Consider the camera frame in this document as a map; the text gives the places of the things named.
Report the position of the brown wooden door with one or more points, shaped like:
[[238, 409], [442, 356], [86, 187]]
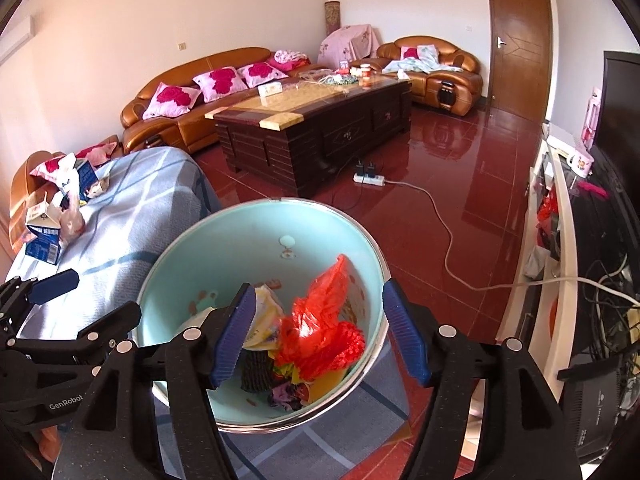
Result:
[[520, 45]]

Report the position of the blue white milk carton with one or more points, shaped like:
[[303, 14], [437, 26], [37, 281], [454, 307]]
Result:
[[42, 232]]

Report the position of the white printed mug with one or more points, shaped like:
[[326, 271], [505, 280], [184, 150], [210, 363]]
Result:
[[580, 162]]

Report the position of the black set-top box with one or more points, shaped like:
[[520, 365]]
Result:
[[595, 405]]

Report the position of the white power strip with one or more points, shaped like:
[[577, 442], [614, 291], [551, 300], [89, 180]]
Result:
[[369, 178]]

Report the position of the black small heater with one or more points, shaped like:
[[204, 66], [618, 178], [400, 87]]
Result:
[[447, 94]]

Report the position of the red plastic bag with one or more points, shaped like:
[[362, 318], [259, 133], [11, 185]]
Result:
[[320, 305]]

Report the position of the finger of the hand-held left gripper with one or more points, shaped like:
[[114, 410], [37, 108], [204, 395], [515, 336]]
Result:
[[120, 320], [55, 285]]

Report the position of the rolled patterned mat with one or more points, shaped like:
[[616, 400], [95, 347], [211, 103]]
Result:
[[332, 17]]

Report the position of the white tissue box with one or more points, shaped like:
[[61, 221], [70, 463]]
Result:
[[269, 89]]

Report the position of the brown leather armchair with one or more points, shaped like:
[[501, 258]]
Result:
[[465, 85]]

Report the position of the red mesh bag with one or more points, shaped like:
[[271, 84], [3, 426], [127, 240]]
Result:
[[350, 345]]

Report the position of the magenta small item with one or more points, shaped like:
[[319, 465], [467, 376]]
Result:
[[592, 190]]

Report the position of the yellow printed plastic bag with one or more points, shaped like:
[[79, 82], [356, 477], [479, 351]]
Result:
[[287, 374]]

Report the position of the pink toy package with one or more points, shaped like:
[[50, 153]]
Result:
[[591, 115]]

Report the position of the folded pink blanket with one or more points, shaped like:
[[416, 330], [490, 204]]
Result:
[[290, 58]]

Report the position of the blue plaid tablecloth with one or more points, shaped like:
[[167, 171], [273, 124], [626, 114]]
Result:
[[135, 210]]

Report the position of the light blue clothes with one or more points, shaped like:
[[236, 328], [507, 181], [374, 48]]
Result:
[[425, 65]]

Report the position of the red white tub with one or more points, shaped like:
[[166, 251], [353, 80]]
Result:
[[365, 73]]

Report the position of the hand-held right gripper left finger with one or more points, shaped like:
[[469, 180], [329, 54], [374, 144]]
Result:
[[235, 335]]

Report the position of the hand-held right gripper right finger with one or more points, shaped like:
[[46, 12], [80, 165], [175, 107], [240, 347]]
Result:
[[407, 335]]

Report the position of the dark blue carton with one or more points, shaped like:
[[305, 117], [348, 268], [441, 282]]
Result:
[[85, 175]]

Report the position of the long brown leather sofa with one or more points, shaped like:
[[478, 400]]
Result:
[[210, 120]]

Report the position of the pink floral cover cloth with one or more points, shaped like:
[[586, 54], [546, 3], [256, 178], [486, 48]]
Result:
[[350, 45]]

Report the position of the pale yellow plastic bag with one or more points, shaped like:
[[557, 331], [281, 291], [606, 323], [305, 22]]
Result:
[[265, 317]]

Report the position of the white television stand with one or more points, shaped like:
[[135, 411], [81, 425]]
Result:
[[562, 240]]

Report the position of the clear plastic bag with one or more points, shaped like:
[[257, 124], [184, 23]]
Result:
[[72, 215]]

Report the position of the grey striped net sleeve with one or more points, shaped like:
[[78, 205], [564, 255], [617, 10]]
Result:
[[255, 370]]

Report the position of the white air conditioner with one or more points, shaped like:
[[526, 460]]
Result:
[[15, 37]]

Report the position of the small pink rose cushion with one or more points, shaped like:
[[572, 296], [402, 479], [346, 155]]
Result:
[[410, 53]]

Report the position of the dark wooden coffee table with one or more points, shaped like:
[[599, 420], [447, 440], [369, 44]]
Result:
[[310, 130]]

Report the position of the black television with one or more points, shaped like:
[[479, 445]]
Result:
[[620, 125]]

